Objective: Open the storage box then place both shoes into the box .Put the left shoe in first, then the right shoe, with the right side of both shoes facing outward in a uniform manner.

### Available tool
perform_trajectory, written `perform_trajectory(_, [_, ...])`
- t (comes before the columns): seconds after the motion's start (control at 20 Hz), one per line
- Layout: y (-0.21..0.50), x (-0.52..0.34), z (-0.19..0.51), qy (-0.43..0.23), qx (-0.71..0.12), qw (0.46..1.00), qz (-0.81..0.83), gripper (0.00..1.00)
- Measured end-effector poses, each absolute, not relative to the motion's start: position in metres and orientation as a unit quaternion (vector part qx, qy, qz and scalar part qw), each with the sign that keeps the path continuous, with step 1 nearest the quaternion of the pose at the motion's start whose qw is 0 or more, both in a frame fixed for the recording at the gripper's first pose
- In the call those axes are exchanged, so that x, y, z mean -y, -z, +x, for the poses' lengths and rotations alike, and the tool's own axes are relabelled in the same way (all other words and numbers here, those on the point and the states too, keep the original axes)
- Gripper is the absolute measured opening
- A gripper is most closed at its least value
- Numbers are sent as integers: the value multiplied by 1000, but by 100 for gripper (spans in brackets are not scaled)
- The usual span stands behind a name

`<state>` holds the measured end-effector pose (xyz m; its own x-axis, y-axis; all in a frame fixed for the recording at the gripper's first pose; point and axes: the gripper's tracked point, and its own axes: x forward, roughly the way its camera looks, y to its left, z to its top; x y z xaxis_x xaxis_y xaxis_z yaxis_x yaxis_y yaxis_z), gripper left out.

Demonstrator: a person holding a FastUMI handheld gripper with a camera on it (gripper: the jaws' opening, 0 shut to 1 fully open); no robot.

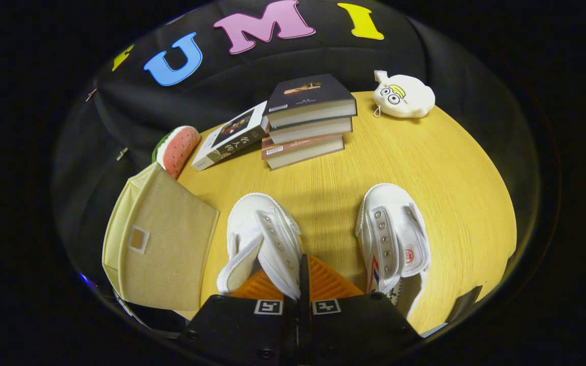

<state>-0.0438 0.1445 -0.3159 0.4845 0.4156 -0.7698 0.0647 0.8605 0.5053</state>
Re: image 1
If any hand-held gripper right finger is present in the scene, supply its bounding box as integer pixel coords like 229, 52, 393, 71
299, 254, 422, 364

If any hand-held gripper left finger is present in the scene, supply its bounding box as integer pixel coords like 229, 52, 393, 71
179, 269, 300, 364

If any white canvas shoe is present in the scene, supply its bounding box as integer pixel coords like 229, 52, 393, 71
355, 183, 431, 320
216, 193, 304, 300

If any beige fabric storage box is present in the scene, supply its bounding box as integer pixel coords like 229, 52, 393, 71
102, 163, 220, 312

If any brown cover book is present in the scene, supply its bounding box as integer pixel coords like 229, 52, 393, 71
261, 134, 345, 170

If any thick book with dark spine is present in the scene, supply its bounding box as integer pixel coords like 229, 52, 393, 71
268, 117, 353, 145

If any white portrait cover book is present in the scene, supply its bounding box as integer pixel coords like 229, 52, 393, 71
191, 101, 269, 172

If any watermelon slice plush toy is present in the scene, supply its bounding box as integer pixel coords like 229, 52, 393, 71
152, 126, 201, 179

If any dark cover book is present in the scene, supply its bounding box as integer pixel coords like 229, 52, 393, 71
264, 74, 358, 129

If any white cartoon face plush toy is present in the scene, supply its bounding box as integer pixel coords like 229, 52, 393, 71
373, 70, 435, 119

